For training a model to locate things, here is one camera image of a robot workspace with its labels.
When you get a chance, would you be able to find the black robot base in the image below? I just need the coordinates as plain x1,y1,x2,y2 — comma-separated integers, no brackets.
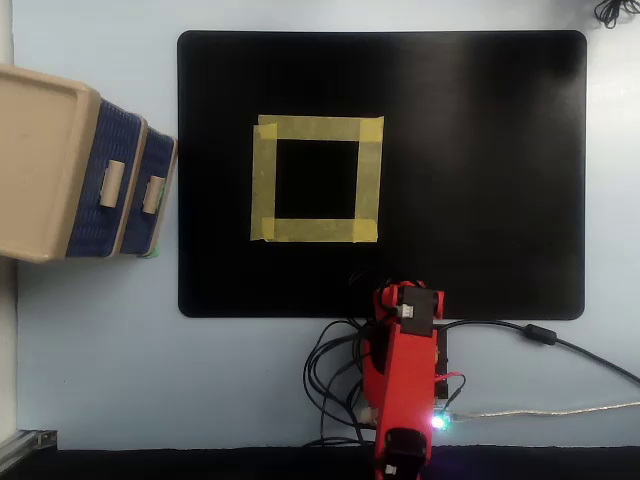
432,327,451,401

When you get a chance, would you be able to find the beige drawer cabinet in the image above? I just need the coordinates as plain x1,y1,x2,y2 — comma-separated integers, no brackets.
0,63,179,265

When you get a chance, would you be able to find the yellow masking tape strip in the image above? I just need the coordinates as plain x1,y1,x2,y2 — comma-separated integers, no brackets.
262,217,380,244
249,123,279,242
352,117,385,244
257,114,385,142

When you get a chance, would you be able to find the black table mat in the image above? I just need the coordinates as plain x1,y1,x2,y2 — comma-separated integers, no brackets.
176,29,588,320

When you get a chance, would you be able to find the controller board with LED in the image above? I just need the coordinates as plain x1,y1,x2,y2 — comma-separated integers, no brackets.
429,405,459,434

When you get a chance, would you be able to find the black backdrop cloth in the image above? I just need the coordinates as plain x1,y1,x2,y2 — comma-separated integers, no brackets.
0,446,640,480

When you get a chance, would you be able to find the black servo cable bundle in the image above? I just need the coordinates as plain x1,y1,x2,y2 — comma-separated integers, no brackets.
301,318,382,449

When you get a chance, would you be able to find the red wire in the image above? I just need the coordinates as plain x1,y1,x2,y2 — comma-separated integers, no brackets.
433,370,468,404

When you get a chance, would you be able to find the blue drawer plain handle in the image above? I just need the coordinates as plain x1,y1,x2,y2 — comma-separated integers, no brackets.
65,97,147,259

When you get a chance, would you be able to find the black power cable with ferrite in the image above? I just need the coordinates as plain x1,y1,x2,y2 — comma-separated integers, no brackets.
434,319,640,387

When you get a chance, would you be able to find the silver USB cable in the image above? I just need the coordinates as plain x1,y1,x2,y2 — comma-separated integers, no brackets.
452,401,640,422

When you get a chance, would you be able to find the aluminium frame profile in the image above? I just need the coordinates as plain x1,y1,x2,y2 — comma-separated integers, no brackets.
0,428,59,467

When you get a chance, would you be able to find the coiled black cable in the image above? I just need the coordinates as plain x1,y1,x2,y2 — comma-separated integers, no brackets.
595,0,640,30

